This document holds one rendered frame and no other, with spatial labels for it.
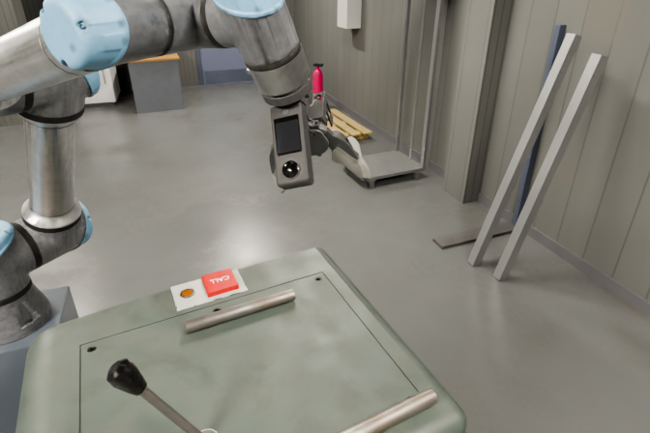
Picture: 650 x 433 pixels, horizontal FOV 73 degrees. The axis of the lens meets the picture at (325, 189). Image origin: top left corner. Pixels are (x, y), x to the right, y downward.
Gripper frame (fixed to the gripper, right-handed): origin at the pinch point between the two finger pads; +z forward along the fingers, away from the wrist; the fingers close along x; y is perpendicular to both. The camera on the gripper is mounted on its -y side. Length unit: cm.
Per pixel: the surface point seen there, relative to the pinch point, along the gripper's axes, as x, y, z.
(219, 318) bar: 22.0, -14.8, 12.5
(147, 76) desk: 342, 462, 213
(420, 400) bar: -10.9, -28.6, 15.0
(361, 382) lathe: -2.3, -25.3, 16.5
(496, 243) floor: -56, 145, 242
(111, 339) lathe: 38.9, -19.4, 8.0
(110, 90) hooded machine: 420, 476, 227
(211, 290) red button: 26.5, -7.7, 14.8
